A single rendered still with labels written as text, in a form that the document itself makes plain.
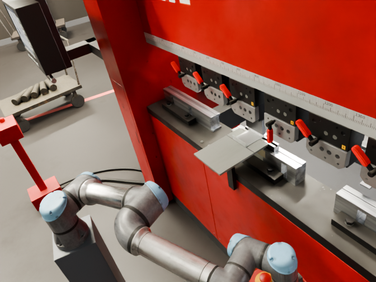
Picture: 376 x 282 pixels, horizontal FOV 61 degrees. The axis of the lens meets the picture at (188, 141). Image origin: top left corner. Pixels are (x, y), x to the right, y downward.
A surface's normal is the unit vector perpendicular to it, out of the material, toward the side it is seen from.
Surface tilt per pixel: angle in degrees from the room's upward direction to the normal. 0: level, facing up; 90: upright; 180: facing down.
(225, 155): 0
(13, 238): 0
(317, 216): 0
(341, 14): 90
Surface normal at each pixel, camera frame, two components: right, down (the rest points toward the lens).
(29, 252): -0.17, -0.79
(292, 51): -0.82, 0.44
